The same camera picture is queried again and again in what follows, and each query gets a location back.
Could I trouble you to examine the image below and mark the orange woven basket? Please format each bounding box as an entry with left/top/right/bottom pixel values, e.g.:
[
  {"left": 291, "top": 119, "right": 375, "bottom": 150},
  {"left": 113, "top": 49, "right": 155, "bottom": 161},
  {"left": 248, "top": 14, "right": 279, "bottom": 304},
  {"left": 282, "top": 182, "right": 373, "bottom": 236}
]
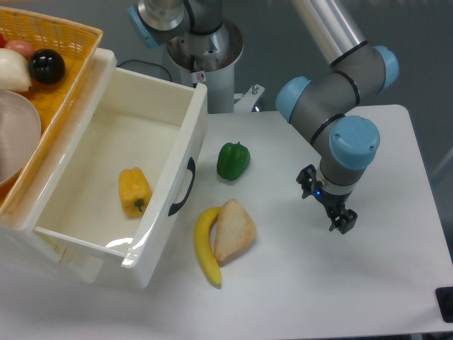
[{"left": 1, "top": 6, "right": 103, "bottom": 213}]

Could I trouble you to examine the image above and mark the black ball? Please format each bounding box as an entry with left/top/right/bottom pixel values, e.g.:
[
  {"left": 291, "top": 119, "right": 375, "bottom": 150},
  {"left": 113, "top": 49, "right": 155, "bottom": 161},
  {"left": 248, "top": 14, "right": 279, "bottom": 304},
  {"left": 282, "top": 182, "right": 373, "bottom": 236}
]
[{"left": 28, "top": 49, "right": 66, "bottom": 85}]

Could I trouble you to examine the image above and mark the white drawer cabinet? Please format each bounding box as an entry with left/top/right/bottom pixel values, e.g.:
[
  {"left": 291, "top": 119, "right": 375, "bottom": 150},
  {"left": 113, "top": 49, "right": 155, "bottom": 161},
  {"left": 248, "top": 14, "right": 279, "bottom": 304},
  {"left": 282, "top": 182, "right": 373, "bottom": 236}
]
[{"left": 1, "top": 48, "right": 117, "bottom": 283}]

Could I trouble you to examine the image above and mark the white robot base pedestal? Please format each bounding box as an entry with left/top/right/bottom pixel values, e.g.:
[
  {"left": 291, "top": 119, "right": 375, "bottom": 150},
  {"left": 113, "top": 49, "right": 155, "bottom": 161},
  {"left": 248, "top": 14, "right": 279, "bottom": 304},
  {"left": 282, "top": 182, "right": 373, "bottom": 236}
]
[{"left": 166, "top": 18, "right": 243, "bottom": 113}]

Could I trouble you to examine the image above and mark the black corner object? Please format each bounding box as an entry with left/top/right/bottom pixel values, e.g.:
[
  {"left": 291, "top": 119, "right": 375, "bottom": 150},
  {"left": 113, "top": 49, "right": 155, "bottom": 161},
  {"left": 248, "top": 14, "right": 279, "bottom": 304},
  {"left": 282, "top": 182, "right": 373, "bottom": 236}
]
[{"left": 435, "top": 286, "right": 453, "bottom": 323}]

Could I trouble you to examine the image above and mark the yellow banana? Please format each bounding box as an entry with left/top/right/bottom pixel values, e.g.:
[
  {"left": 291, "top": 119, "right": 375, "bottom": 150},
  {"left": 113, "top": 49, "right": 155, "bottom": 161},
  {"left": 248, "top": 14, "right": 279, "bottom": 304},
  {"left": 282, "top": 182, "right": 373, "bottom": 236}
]
[{"left": 193, "top": 207, "right": 222, "bottom": 288}]

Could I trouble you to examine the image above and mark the white bowl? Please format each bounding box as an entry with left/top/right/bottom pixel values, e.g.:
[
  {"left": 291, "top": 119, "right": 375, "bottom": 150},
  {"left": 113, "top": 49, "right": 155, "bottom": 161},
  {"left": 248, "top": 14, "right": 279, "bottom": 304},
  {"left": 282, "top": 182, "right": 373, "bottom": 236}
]
[{"left": 1, "top": 91, "right": 41, "bottom": 186}]

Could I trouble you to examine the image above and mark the metal table bracket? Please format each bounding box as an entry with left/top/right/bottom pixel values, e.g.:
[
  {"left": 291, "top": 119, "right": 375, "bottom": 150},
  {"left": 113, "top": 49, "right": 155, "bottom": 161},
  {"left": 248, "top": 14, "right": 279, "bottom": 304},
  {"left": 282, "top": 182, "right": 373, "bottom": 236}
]
[{"left": 234, "top": 84, "right": 265, "bottom": 113}]

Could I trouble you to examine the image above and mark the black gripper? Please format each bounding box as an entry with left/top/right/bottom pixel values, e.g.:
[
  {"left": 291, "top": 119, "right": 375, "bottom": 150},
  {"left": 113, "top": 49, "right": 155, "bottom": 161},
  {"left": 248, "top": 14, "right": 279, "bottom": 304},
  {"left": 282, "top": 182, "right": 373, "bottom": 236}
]
[{"left": 296, "top": 164, "right": 357, "bottom": 234}]

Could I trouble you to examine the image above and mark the white top drawer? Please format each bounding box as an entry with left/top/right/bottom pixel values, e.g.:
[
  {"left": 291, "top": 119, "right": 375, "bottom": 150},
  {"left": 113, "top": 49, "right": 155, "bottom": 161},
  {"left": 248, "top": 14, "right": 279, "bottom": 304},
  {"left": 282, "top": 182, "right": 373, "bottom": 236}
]
[{"left": 35, "top": 69, "right": 207, "bottom": 288}]

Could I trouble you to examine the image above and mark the yellow bell pepper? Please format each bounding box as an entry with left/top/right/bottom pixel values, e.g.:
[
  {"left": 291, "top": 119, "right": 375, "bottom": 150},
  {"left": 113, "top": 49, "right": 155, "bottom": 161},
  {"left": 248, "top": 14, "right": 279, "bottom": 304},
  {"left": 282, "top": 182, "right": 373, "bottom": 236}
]
[{"left": 118, "top": 167, "right": 153, "bottom": 218}]

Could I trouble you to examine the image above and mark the white onion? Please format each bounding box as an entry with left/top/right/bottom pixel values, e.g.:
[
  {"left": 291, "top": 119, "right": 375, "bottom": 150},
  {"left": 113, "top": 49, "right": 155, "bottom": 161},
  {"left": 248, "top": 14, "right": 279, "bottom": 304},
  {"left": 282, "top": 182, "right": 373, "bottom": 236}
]
[{"left": 0, "top": 48, "right": 32, "bottom": 93}]

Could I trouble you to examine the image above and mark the pink round fruit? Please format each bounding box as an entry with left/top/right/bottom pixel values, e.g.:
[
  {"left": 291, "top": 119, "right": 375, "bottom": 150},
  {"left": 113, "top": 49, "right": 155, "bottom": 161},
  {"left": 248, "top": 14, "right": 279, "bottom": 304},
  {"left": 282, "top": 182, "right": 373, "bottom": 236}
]
[{"left": 4, "top": 40, "right": 35, "bottom": 60}]

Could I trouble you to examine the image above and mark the green bell pepper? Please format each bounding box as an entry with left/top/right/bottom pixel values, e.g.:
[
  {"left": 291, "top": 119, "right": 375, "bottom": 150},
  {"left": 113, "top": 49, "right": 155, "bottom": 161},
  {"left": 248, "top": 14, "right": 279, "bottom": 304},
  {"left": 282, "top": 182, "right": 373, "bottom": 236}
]
[{"left": 216, "top": 142, "right": 251, "bottom": 181}]

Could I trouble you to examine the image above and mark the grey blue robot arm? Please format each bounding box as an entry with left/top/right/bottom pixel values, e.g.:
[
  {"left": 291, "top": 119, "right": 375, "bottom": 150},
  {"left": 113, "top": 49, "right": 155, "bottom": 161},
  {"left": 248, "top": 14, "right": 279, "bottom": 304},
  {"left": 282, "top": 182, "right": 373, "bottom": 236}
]
[{"left": 128, "top": 1, "right": 399, "bottom": 233}]

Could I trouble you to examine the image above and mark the slice of bread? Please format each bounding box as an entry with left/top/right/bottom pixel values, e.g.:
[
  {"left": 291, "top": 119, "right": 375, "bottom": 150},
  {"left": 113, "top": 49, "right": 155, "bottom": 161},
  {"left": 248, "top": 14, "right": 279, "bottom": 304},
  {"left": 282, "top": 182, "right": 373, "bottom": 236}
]
[{"left": 214, "top": 199, "right": 257, "bottom": 262}]

